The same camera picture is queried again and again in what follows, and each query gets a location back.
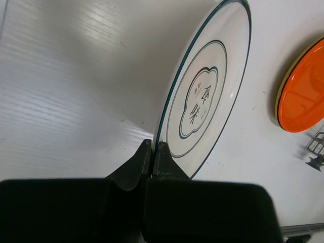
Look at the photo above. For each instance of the grey wire dish rack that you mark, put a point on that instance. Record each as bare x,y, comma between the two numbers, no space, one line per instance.
315,147

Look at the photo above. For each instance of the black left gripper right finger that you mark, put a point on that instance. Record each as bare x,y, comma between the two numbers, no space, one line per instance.
178,209

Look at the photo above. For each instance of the aluminium front rail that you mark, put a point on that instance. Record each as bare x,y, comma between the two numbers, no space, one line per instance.
305,229

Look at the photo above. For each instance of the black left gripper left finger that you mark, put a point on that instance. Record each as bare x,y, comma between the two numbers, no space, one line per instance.
77,210

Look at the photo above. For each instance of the orange plate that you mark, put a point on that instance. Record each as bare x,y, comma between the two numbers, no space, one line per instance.
301,102

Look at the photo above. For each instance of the white plate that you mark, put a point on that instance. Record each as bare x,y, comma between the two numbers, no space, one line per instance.
205,84

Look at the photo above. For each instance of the yellow brown patterned plate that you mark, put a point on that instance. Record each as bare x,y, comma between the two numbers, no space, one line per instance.
288,73

